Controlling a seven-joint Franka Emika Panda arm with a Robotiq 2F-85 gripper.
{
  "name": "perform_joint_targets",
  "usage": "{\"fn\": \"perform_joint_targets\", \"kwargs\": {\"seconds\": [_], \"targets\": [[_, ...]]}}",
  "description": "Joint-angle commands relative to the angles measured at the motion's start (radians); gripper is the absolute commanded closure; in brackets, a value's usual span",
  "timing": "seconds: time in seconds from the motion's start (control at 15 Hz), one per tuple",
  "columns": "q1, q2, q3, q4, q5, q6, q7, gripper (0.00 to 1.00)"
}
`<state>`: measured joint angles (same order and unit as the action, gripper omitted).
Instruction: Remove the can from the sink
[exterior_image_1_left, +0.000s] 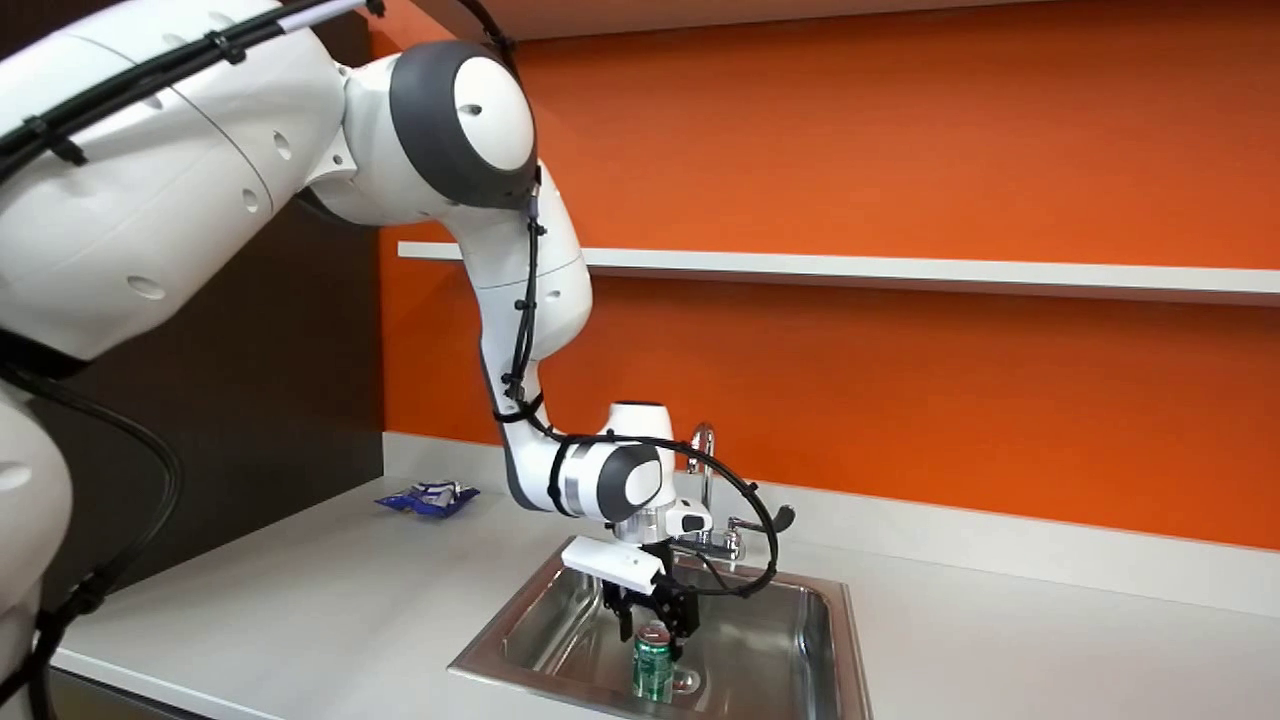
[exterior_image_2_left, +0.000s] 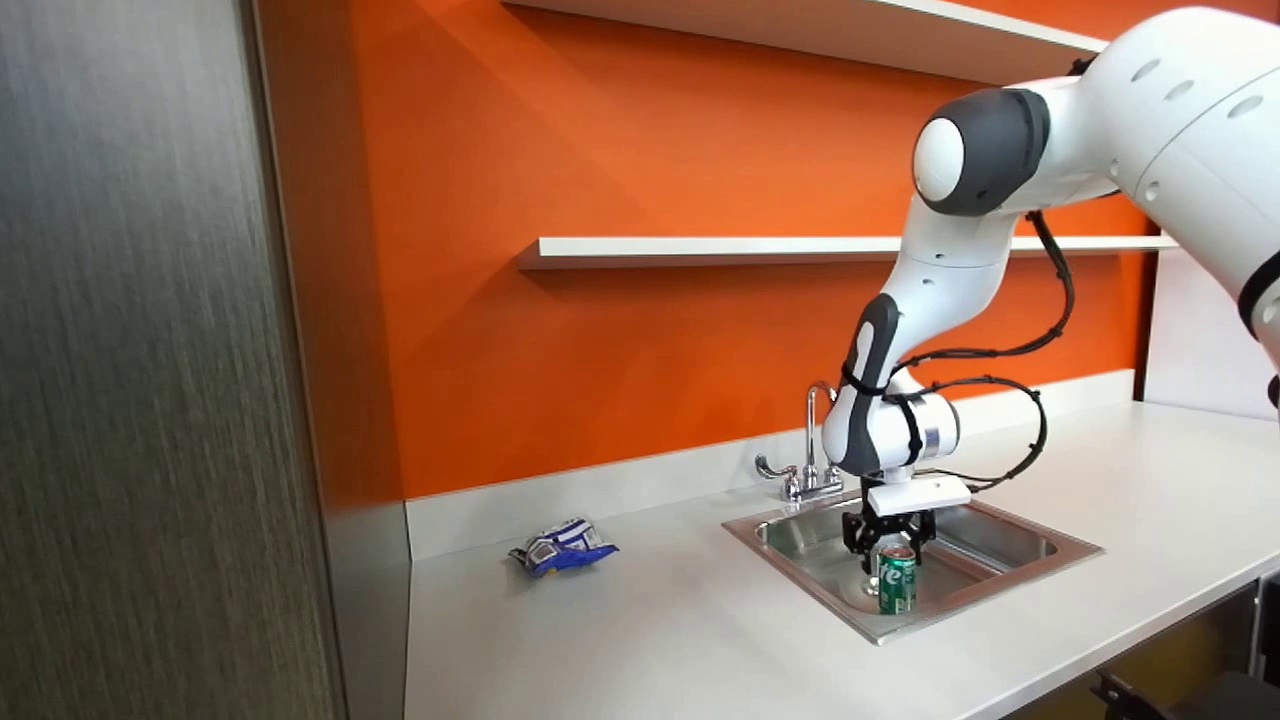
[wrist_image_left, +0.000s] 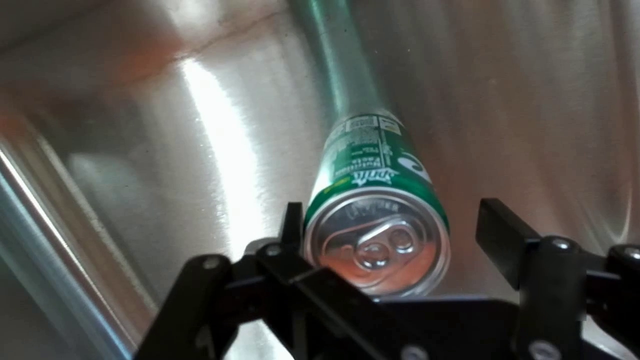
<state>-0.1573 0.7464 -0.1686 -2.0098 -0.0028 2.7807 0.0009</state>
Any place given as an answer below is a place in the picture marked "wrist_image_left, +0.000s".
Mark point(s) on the green soda can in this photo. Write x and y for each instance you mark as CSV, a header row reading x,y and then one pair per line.
x,y
376,201

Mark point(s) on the stainless steel sink basin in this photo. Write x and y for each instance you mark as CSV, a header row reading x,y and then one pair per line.
x,y
166,167

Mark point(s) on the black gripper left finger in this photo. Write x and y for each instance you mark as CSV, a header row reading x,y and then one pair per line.
x,y
213,300

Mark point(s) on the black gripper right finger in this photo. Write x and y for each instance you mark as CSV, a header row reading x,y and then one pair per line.
x,y
552,280

